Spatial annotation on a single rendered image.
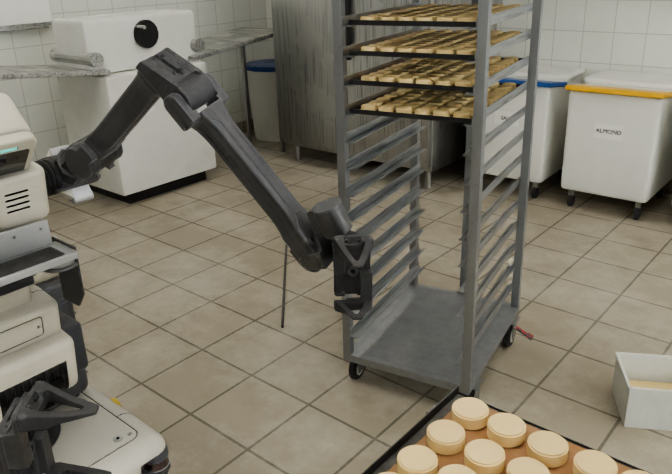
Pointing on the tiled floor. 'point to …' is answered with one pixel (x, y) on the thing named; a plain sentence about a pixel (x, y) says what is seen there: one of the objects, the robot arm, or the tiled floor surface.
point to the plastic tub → (643, 390)
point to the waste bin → (263, 99)
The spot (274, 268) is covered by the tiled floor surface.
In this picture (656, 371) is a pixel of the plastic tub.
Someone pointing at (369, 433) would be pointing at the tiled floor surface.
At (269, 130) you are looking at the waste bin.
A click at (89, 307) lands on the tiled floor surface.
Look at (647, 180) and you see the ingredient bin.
